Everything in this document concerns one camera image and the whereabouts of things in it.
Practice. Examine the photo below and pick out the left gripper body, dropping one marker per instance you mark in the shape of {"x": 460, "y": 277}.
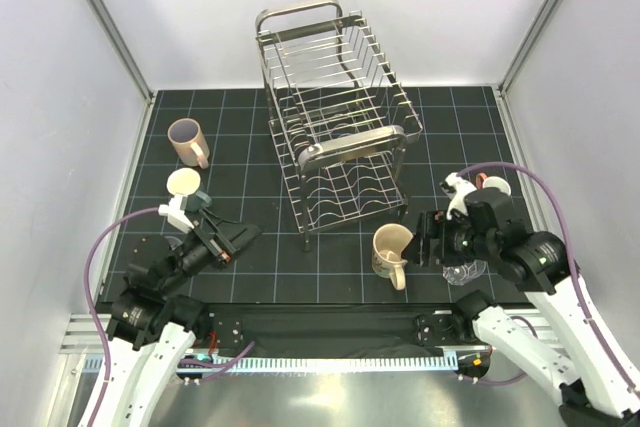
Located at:
{"x": 199, "y": 250}

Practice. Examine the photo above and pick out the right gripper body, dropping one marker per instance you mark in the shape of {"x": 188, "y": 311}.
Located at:
{"x": 460, "y": 243}

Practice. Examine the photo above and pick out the cream floral painted mug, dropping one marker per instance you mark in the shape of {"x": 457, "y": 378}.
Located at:
{"x": 389, "y": 241}

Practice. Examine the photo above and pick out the clear plastic cup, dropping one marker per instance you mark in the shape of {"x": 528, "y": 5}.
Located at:
{"x": 461, "y": 275}
{"x": 173, "y": 241}

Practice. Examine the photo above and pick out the coral mug white interior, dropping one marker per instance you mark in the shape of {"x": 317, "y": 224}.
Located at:
{"x": 482, "y": 181}

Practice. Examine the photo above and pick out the pink mug with handle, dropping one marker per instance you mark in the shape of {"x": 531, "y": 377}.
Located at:
{"x": 187, "y": 138}

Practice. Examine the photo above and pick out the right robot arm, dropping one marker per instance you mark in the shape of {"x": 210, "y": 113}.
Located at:
{"x": 590, "y": 380}

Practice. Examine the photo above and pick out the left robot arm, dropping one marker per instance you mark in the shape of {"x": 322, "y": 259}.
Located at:
{"x": 152, "y": 327}

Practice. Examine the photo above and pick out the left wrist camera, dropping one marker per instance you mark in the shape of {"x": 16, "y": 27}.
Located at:
{"x": 175, "y": 213}

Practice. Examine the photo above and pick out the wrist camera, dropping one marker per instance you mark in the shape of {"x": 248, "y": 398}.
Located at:
{"x": 175, "y": 213}
{"x": 456, "y": 189}

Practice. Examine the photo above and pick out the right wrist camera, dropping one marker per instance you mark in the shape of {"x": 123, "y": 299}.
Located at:
{"x": 456, "y": 189}

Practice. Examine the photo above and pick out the aluminium frame rail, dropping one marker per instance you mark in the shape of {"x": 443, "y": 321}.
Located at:
{"x": 317, "y": 326}

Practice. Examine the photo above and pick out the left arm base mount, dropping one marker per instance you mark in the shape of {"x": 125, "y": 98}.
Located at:
{"x": 225, "y": 332}

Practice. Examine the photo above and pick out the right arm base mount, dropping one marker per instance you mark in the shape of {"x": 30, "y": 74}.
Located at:
{"x": 435, "y": 329}

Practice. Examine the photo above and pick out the steel wire dish rack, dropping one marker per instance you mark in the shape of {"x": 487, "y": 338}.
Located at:
{"x": 339, "y": 119}

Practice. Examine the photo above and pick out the white slotted cable duct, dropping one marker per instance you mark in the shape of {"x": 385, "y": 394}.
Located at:
{"x": 254, "y": 365}

